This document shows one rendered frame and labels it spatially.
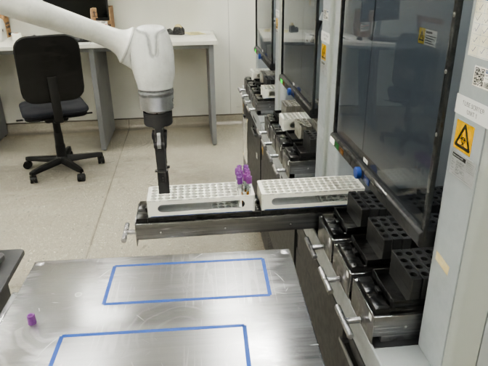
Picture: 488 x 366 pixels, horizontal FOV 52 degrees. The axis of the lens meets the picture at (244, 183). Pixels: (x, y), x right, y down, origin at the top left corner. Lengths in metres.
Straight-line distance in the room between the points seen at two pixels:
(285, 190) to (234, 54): 3.54
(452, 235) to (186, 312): 0.51
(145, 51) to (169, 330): 0.65
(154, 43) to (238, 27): 3.61
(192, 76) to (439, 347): 4.15
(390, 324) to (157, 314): 0.46
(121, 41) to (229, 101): 3.60
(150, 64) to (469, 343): 0.90
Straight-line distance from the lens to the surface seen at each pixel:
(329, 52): 1.58
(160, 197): 1.39
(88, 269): 1.20
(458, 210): 0.89
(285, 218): 1.40
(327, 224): 1.34
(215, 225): 1.39
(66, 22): 1.35
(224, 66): 4.88
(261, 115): 2.60
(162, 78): 1.27
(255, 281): 1.10
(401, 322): 1.08
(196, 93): 4.92
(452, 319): 0.96
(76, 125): 5.10
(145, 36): 1.26
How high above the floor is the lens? 1.45
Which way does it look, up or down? 24 degrees down
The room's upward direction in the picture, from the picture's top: 1 degrees counter-clockwise
